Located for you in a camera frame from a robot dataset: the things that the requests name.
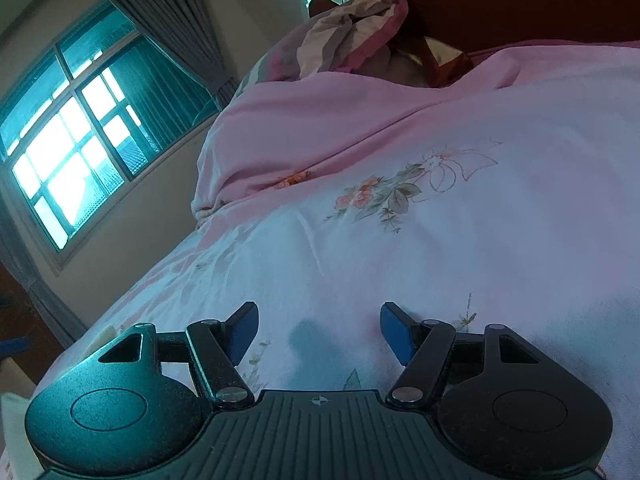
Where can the window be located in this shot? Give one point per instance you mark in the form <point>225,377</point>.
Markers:
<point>75,145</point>

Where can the beige brown pillow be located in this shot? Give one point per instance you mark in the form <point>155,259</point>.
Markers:
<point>440,62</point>

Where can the red wooden headboard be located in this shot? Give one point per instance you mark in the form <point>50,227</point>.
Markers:
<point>525,0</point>

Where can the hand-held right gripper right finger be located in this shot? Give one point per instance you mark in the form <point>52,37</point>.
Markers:
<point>395,332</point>

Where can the floral bed sheet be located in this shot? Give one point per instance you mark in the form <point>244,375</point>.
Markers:
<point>450,260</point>

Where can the striped floral pillow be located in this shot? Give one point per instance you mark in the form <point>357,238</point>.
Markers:
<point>345,30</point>

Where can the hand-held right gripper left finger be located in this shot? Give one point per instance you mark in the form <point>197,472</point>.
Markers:
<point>245,331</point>

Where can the pink blanket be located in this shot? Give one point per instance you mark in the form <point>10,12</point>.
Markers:
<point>325,120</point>

